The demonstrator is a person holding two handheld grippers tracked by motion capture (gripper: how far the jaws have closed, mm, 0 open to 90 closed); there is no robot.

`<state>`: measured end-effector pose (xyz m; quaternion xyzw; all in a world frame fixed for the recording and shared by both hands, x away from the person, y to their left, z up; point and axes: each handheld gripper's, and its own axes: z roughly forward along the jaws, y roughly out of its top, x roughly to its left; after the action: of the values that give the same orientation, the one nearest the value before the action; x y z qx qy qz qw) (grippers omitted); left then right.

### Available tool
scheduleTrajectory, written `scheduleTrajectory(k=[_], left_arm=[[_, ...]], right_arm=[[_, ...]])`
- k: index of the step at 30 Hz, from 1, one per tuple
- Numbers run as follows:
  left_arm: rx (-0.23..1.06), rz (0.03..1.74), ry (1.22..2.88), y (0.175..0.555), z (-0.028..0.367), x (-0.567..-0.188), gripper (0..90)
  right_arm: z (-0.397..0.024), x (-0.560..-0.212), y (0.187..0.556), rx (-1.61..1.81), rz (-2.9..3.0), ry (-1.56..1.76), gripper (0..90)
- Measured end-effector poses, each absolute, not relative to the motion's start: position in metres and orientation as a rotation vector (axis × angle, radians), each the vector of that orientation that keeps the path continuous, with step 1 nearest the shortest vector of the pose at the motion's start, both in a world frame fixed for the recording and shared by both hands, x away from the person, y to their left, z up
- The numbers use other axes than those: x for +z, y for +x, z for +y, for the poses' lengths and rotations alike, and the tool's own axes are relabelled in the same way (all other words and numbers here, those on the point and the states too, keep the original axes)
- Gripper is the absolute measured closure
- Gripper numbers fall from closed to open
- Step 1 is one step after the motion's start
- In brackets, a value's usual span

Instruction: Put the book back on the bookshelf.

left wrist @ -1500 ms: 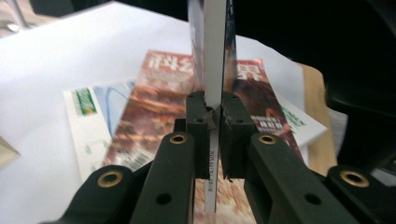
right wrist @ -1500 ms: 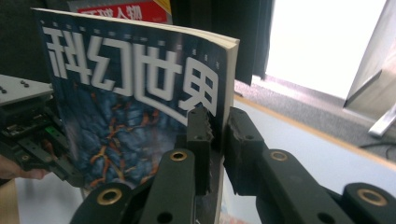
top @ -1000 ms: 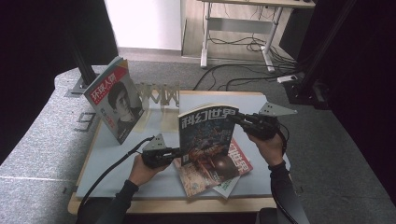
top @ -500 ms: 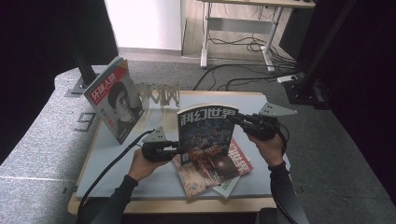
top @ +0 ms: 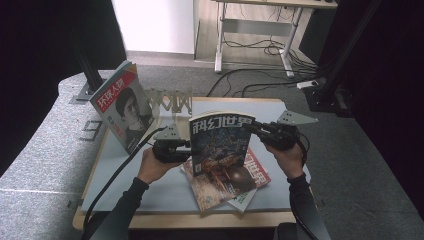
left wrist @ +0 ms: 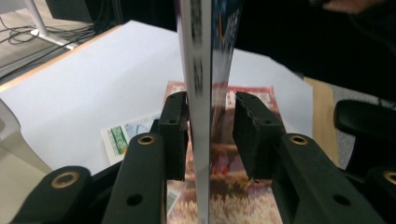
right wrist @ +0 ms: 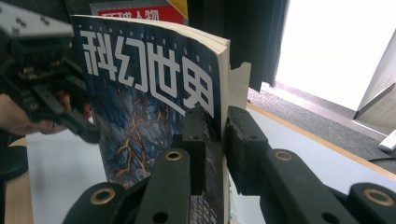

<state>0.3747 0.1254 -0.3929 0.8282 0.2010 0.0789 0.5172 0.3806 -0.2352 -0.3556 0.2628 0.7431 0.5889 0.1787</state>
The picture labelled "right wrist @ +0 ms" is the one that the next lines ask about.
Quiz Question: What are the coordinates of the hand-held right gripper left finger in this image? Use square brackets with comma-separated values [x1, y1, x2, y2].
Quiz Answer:
[181, 106, 208, 196]

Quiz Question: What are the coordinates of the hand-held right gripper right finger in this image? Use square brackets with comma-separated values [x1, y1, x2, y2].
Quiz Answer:
[223, 105, 271, 196]

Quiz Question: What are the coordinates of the beige expandable book rack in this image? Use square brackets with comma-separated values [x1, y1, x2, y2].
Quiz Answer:
[228, 61, 252, 110]

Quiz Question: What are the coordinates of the dark blue magazine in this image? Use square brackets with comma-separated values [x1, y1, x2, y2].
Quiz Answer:
[70, 14, 232, 224]

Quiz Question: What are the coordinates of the portrait magazine with red band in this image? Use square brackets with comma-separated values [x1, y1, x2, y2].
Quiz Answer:
[89, 0, 190, 25]

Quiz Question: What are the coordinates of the light grey table mat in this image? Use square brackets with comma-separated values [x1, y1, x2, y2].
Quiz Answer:
[26, 106, 396, 224]

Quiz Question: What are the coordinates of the wooden table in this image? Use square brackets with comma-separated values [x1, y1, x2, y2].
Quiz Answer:
[4, 102, 396, 224]

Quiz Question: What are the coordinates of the black curtain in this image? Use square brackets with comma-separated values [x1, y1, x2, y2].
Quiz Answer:
[186, 0, 290, 93]

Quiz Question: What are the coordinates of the beige partition panel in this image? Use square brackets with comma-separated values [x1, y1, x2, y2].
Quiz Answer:
[353, 29, 396, 136]

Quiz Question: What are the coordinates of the white desk frame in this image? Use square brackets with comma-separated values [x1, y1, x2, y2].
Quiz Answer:
[377, 129, 396, 153]

